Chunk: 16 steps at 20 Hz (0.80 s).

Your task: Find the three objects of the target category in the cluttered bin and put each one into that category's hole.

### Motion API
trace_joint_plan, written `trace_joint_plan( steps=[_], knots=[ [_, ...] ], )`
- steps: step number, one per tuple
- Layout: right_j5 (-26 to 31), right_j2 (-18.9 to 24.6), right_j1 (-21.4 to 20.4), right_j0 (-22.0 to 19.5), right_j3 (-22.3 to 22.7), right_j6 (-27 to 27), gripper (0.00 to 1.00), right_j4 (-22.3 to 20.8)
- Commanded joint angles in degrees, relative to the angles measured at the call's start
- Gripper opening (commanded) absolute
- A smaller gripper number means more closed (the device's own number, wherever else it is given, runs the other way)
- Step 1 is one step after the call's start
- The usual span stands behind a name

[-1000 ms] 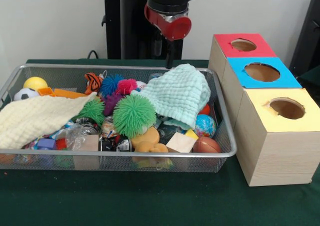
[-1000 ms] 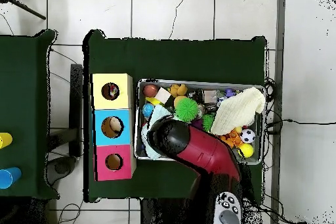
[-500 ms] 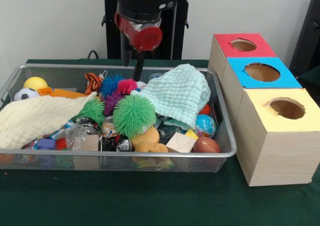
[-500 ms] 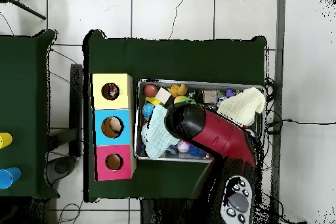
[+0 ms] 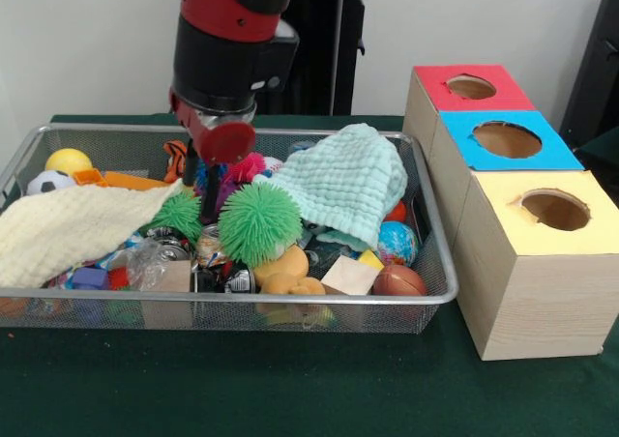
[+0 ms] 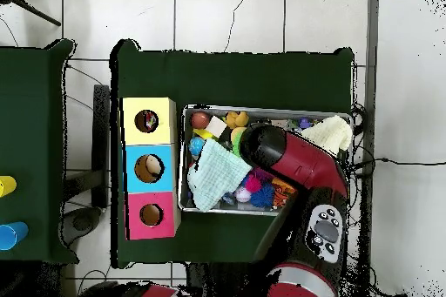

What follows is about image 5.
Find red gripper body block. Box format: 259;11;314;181
168;88;257;165

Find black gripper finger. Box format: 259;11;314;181
199;161;222;224
183;139;200;188

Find large green spiky ball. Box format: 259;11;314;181
218;181;304;268

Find mint green waffle cloth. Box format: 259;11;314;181
253;122;410;253

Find cream waffle cloth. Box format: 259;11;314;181
0;177;189;289

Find wooden box with three holes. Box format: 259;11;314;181
402;63;619;362

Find orange tiger plush toy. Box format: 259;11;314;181
162;139;189;185

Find small green spiky ball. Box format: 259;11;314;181
149;192;204;245

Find orange plastic toy block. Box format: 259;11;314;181
73;167;169;191

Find yellow ball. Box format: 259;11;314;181
45;147;93;176

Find black and white soccer ball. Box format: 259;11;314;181
26;169;77;196

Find globe print ball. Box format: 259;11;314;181
376;220;420;267

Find brown toy football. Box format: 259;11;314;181
371;264;429;297

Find dark green table cloth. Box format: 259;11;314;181
575;128;619;177
0;112;619;437

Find black upright panel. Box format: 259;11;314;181
560;0;619;141

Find shallow wire mesh bin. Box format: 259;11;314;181
0;122;459;335

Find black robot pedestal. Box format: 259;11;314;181
282;0;391;117

